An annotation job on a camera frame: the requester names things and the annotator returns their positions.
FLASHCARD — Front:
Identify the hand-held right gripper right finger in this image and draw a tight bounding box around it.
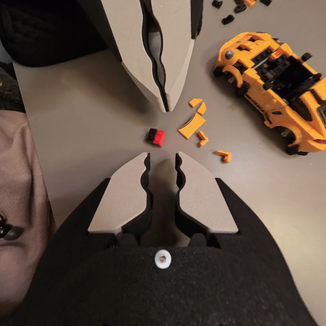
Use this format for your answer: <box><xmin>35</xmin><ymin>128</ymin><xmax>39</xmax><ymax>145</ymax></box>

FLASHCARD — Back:
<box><xmin>175</xmin><ymin>151</ymin><xmax>239</xmax><ymax>246</ymax></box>

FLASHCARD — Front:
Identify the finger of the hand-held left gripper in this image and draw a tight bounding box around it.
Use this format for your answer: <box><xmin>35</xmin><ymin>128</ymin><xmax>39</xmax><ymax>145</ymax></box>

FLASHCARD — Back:
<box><xmin>151</xmin><ymin>0</ymin><xmax>196</xmax><ymax>112</ymax></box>
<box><xmin>101</xmin><ymin>0</ymin><xmax>169</xmax><ymax>113</ymax></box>

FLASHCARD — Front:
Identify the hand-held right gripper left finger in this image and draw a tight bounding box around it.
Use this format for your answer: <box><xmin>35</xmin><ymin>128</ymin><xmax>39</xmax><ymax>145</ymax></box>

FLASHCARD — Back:
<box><xmin>88</xmin><ymin>152</ymin><xmax>153</xmax><ymax>246</ymax></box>

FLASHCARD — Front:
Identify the orange lego plate piece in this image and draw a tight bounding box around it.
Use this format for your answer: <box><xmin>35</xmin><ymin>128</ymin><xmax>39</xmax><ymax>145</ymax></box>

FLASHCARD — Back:
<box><xmin>214</xmin><ymin>150</ymin><xmax>232</xmax><ymax>163</ymax></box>

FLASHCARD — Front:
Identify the pile of small lego parts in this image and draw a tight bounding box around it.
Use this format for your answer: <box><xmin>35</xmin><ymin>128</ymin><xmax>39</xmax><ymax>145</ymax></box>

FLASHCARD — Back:
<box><xmin>211</xmin><ymin>0</ymin><xmax>273</xmax><ymax>25</ymax></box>

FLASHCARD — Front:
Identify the red lego brick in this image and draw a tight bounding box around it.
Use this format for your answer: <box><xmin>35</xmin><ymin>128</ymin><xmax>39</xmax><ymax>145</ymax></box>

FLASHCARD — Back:
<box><xmin>153</xmin><ymin>130</ymin><xmax>166</xmax><ymax>147</ymax></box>

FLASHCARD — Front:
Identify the orange lego tile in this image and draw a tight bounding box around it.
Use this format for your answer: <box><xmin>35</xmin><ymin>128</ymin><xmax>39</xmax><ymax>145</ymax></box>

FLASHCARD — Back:
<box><xmin>178</xmin><ymin>113</ymin><xmax>206</xmax><ymax>140</ymax></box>

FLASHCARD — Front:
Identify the orange lego car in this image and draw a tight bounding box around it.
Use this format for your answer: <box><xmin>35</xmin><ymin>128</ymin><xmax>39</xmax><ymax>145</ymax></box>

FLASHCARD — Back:
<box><xmin>213</xmin><ymin>32</ymin><xmax>326</xmax><ymax>156</ymax></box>

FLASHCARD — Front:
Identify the black round mesh pad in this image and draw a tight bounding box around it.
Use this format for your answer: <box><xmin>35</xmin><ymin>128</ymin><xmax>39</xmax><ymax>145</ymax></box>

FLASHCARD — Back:
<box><xmin>0</xmin><ymin>0</ymin><xmax>108</xmax><ymax>67</ymax></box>

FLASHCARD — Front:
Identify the black fleece jacket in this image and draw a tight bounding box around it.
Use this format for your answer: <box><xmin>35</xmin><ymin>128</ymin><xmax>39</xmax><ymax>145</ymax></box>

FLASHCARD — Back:
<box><xmin>0</xmin><ymin>66</ymin><xmax>26</xmax><ymax>114</ymax></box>

